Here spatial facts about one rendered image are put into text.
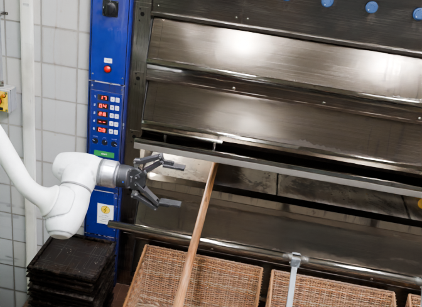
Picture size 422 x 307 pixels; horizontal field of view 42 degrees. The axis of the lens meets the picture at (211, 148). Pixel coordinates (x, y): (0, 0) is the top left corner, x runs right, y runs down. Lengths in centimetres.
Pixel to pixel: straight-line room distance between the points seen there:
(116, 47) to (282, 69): 65
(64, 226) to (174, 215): 88
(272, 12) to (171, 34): 40
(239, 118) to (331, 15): 54
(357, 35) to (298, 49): 22
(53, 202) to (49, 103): 80
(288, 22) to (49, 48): 96
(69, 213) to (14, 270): 128
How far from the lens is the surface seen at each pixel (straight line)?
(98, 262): 240
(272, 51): 217
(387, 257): 257
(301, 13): 215
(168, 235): 211
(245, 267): 255
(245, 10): 215
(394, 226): 249
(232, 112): 225
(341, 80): 219
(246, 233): 249
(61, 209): 173
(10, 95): 245
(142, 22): 221
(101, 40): 225
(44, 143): 253
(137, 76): 227
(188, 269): 189
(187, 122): 227
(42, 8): 234
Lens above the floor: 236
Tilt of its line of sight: 25 degrees down
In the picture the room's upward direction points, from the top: 8 degrees clockwise
